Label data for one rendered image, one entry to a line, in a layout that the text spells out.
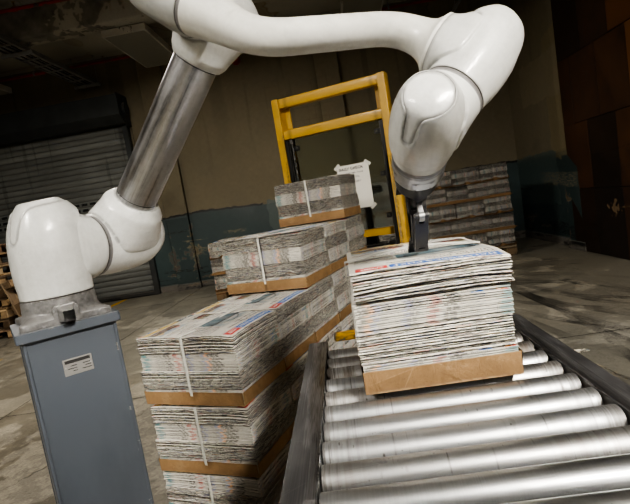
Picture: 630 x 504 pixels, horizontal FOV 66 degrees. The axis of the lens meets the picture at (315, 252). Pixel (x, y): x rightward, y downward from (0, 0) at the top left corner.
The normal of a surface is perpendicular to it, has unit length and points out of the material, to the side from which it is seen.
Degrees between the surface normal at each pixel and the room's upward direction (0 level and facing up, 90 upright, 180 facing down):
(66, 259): 91
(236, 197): 90
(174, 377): 90
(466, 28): 58
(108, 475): 90
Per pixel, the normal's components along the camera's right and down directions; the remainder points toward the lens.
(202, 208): -0.04, 0.11
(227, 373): -0.37, 0.16
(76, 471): 0.57, -0.01
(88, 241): 0.90, -0.15
